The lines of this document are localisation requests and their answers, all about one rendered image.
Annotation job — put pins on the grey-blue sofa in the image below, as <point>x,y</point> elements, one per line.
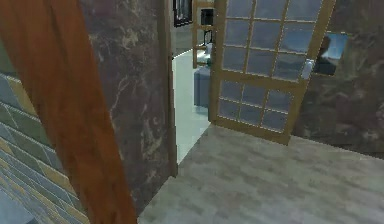
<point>202,87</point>

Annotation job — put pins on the wooden glass-paned room door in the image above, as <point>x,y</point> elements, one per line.
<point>256,75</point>

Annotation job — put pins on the wooden ladder shelf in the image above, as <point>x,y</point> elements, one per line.
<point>199,33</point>

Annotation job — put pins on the brown wooden room door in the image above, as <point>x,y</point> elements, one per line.
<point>71,110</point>

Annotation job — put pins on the black framed wall picture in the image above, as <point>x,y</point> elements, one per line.
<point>182,12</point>

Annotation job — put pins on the blue framed wall picture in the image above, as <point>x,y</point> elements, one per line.
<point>330,53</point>

